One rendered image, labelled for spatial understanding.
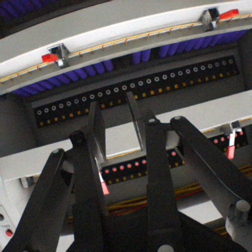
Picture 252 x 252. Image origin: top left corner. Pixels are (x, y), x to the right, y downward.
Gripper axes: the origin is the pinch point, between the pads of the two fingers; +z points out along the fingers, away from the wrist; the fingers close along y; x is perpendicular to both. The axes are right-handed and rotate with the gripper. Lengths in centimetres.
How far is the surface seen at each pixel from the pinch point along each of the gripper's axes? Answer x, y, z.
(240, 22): 4.5, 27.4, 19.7
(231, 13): 6.9, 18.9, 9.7
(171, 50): 0.5, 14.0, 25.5
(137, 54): 1.8, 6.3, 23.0
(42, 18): 15.3, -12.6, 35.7
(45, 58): 7.0, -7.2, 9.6
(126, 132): -8.2, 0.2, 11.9
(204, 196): -34.6, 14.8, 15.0
